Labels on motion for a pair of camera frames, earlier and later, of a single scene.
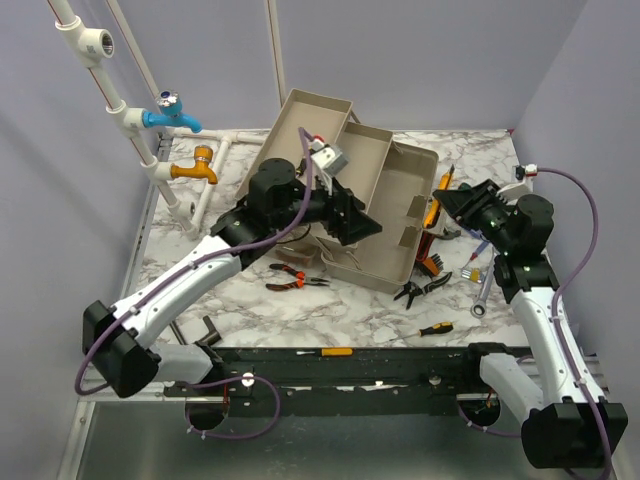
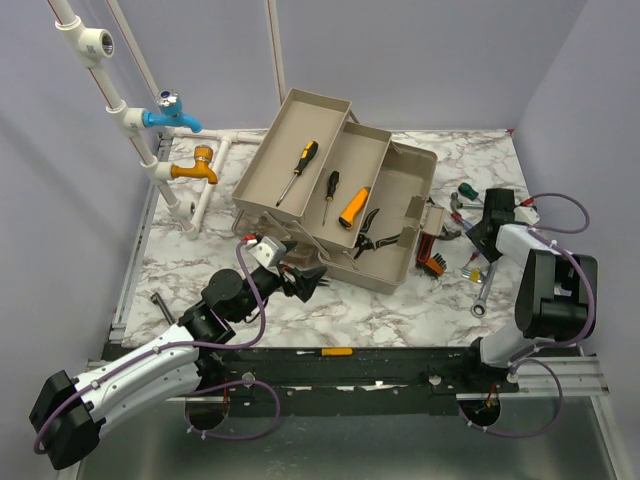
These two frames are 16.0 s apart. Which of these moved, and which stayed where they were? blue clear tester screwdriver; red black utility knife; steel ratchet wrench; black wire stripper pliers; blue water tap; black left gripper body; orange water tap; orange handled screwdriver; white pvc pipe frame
Moved: black wire stripper pliers; black left gripper body
Stayed: steel ratchet wrench; red black utility knife; blue water tap; blue clear tester screwdriver; white pvc pipe frame; orange handled screwdriver; orange water tap
